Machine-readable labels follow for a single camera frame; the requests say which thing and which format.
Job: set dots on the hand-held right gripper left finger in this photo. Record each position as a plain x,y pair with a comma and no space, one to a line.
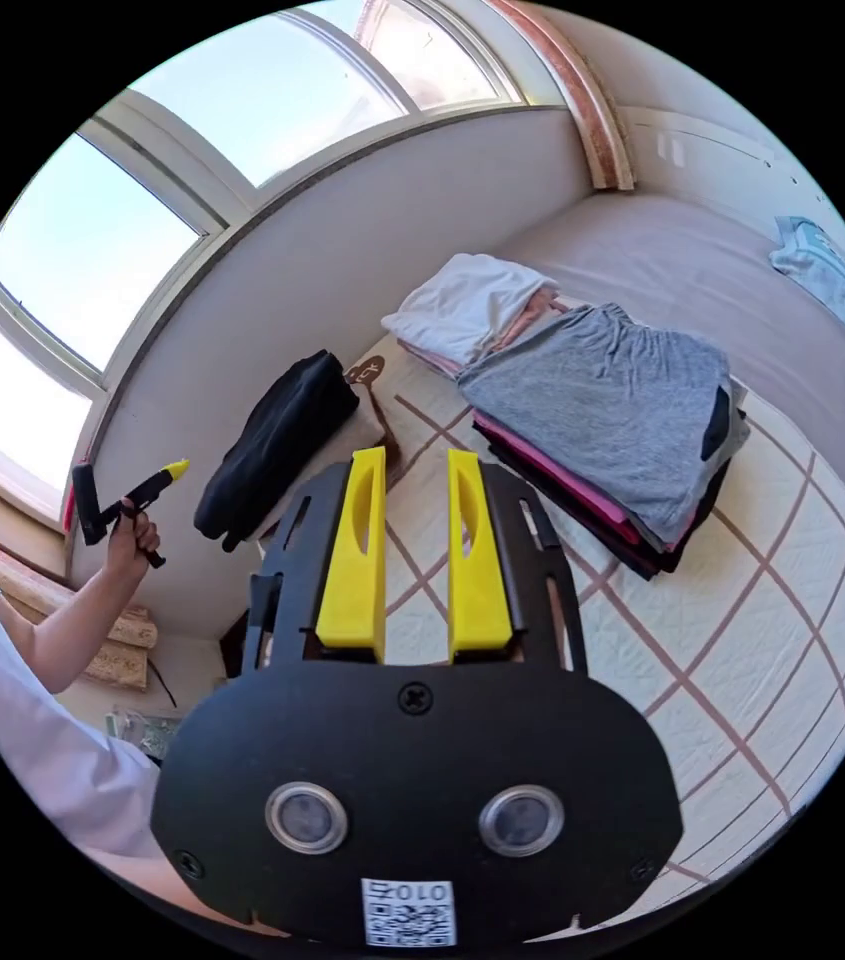
351,585

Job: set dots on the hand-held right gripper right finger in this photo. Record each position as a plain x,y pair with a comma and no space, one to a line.
476,592

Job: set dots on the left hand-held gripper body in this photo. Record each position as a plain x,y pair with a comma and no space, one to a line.
138,496

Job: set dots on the person's left forearm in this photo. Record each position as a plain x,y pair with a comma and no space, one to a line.
66,634

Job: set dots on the black long sleeve shirt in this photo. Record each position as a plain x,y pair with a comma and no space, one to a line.
272,450

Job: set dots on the person's left hand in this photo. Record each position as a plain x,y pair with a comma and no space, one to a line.
129,546

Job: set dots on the pile of clothes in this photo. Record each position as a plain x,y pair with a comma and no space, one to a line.
602,405

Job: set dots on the window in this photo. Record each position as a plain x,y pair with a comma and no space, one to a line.
92,255

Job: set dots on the bed with checked quilt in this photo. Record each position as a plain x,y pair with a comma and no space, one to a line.
692,675

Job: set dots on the person's body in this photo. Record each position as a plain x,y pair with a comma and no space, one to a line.
32,742

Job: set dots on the light blue garment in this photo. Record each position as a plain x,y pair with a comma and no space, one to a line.
827,277

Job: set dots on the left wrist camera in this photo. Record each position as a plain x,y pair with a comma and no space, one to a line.
89,506

